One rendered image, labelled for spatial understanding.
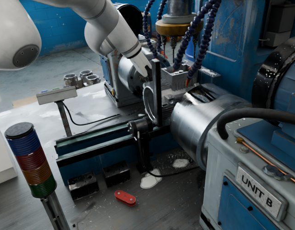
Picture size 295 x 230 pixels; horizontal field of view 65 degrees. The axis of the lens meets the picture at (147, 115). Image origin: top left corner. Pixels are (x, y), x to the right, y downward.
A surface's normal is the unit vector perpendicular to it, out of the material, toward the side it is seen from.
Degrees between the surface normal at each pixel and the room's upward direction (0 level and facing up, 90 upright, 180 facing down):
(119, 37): 101
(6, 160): 45
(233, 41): 90
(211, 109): 28
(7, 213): 0
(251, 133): 0
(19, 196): 0
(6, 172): 90
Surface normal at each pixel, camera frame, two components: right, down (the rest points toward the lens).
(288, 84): -0.87, -0.09
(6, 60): 0.25, 0.82
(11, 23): 0.45, -0.27
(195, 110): -0.68, -0.45
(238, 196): -0.91, 0.26
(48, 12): 0.56, 0.39
